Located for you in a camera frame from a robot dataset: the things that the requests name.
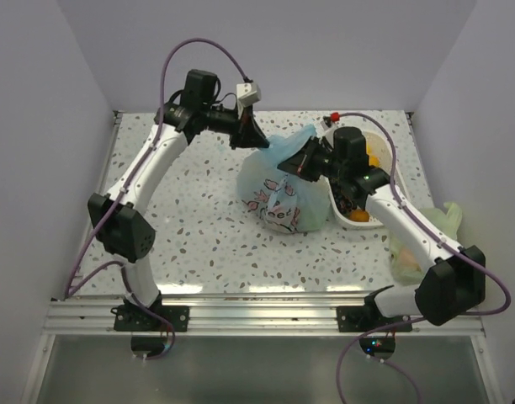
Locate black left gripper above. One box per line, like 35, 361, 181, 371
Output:
202, 98, 269, 149

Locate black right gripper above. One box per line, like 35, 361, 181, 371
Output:
278, 136, 347, 183

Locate light blue plastic bag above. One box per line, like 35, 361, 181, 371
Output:
236, 125, 331, 233

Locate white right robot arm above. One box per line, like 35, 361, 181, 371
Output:
278, 127, 486, 331

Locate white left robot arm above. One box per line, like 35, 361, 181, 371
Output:
88, 70, 269, 331

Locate dark purple fake grapes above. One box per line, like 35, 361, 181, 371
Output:
330, 182, 357, 216

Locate brown fake kiwi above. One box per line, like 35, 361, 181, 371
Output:
348, 209, 370, 223

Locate pale green plastic bag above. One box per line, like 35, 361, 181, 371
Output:
387, 200, 465, 287

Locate white perforated plastic basket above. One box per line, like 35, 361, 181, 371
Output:
324, 127, 406, 231

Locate right round controller board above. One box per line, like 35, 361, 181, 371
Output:
358, 337, 396, 360

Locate round controller board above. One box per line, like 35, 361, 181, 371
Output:
130, 336, 175, 360
358, 337, 396, 360

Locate left round controller board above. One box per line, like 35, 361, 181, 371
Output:
130, 336, 175, 360

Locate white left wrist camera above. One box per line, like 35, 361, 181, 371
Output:
236, 82, 261, 116

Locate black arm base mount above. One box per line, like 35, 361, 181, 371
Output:
336, 285, 412, 333

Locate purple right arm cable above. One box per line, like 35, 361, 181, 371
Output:
335, 111, 512, 404

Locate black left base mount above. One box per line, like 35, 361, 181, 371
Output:
110, 300, 190, 332

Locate aluminium front rail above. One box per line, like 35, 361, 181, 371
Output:
42, 292, 486, 338

